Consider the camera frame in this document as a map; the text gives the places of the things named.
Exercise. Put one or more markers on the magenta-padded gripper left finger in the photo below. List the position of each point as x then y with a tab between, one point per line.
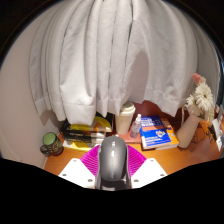
78	171

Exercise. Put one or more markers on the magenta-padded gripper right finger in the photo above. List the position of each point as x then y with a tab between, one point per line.
146	171

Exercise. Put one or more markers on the dark grey computer mouse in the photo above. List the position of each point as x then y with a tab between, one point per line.
113	160

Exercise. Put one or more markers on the white and yellow book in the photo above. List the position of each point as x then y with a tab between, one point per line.
80	146

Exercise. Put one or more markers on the dark mug with green inside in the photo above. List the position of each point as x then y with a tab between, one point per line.
51	144

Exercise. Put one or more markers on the blue book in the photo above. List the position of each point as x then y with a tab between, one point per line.
154	133

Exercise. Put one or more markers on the red book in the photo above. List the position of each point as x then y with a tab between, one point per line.
121	137

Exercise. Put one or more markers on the clear spray bottle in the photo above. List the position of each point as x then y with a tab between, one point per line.
135	128

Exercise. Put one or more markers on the orange book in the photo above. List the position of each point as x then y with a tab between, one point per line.
173	133

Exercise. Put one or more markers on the white lidded tumbler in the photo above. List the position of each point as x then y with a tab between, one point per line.
124	121

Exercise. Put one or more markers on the white ceramic vase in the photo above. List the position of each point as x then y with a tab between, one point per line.
187	131

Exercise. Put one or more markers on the white device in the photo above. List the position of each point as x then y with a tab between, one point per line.
218	133

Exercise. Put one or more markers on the white and pink flowers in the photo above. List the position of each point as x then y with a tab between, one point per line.
203	98

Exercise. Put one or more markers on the white pleated curtain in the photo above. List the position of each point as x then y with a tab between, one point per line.
110	50

